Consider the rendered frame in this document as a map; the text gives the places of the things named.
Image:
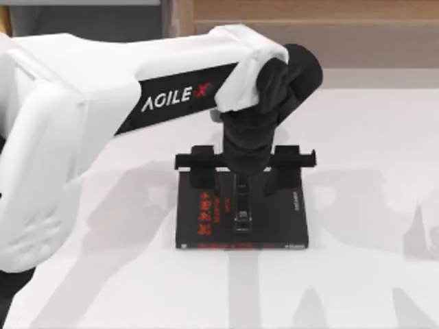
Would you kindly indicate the black book with red lettering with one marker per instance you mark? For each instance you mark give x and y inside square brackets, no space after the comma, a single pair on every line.
[205,222]

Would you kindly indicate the wooden cupboard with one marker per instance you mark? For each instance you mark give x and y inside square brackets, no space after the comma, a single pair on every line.
[360,31]

